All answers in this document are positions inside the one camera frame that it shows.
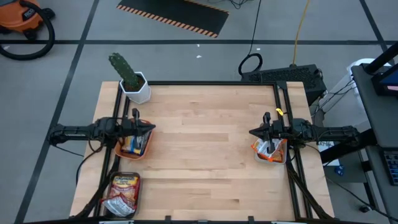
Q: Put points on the orange plastic bin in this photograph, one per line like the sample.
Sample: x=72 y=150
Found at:
x=130 y=155

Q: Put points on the green cactus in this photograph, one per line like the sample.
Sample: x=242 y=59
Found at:
x=124 y=70

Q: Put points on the dark grey plastic bin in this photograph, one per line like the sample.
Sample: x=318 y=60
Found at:
x=124 y=173

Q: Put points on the orange shop vacuum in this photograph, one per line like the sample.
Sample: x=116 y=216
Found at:
x=18 y=17

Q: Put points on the red Maruchan ramen pack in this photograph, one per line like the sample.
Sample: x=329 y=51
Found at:
x=119 y=207
x=126 y=186

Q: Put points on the black computer case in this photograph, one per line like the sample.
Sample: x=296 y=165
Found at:
x=289 y=76

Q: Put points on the white hexagonal plant pot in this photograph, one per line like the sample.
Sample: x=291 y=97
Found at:
x=140 y=96

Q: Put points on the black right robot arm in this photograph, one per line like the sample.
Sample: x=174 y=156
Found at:
x=326 y=133

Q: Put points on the black aluminium table frame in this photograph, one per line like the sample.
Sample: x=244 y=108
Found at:
x=202 y=83

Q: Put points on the orange vacuum cleaner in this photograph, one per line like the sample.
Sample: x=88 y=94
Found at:
x=52 y=32

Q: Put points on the black hazard-striped floor mat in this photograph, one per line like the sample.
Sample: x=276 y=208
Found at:
x=174 y=14

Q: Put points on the grey desk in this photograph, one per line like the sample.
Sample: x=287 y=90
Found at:
x=385 y=124

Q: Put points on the white container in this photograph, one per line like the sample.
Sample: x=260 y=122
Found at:
x=360 y=62

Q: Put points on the white plastic bin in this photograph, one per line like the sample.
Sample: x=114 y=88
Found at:
x=264 y=161

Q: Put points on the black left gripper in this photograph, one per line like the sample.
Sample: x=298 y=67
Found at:
x=130 y=127

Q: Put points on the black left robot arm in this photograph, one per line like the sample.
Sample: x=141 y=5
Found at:
x=77 y=132

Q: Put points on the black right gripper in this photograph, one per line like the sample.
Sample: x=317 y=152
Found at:
x=280 y=130

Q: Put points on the black keyboard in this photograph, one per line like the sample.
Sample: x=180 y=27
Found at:
x=392 y=168

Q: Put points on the yellow tag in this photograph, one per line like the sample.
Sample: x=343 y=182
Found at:
x=279 y=111

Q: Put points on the black caster wheel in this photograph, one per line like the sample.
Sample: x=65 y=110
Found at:
x=364 y=208

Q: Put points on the black desk leg bar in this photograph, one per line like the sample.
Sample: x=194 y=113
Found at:
x=339 y=152

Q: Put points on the black diagonal frame bar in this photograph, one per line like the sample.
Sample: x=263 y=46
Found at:
x=381 y=57

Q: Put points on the black desk monitor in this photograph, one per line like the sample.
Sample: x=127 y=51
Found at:
x=390 y=84

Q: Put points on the small blue object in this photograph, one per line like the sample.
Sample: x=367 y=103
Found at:
x=339 y=170

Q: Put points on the white paper sheet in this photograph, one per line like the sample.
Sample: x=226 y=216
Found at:
x=329 y=146

